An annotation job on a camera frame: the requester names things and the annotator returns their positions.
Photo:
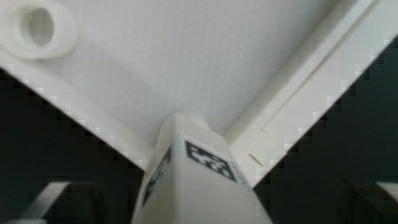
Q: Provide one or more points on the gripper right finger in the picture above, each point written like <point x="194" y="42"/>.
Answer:
<point x="368" y="203"/>

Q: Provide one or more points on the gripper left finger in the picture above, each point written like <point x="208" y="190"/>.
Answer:
<point x="61" y="206"/>

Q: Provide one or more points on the white desk leg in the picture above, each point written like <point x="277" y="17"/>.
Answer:
<point x="196" y="191"/>

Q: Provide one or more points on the white desk top tray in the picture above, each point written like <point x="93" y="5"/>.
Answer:
<point x="251" y="60"/>

